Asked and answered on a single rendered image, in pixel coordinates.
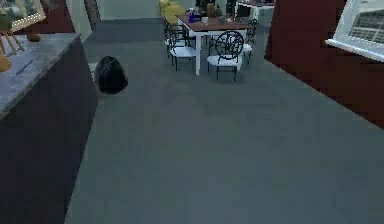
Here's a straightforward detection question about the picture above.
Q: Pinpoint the yellow armchair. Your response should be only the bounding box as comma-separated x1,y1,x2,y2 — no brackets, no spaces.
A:
158,0,186,25

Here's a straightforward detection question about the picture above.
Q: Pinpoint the black round bin bag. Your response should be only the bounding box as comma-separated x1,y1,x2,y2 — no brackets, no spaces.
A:
94,55,129,95

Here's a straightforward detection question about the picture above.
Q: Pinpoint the framed picture on wall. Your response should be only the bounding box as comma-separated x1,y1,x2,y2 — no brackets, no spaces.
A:
0,0,47,33

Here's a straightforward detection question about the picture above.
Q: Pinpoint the black white seat chair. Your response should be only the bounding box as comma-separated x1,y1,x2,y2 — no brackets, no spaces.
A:
206,30,245,83
163,19,188,54
241,18,259,65
167,24,198,72

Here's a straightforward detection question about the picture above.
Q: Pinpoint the white framed window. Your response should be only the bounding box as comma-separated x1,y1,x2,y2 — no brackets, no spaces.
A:
325,0,384,63

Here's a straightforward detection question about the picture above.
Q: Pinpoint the tan round object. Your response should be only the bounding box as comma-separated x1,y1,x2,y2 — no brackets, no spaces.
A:
0,53,13,73

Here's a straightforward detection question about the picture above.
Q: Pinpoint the dark counter with grey top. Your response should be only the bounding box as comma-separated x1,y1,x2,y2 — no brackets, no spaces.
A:
0,32,99,224

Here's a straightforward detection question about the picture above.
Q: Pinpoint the brown top white dining table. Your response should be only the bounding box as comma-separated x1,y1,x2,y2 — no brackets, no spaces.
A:
176,14,251,76

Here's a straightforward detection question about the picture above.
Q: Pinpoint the wooden easel stand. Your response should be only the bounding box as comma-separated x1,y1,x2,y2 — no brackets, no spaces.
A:
0,29,26,56

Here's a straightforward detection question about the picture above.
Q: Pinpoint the brown round lump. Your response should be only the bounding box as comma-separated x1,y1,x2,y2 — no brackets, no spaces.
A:
26,32,42,43

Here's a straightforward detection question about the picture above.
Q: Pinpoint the white side table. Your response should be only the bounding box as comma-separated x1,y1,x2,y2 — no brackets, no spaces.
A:
235,1,276,20

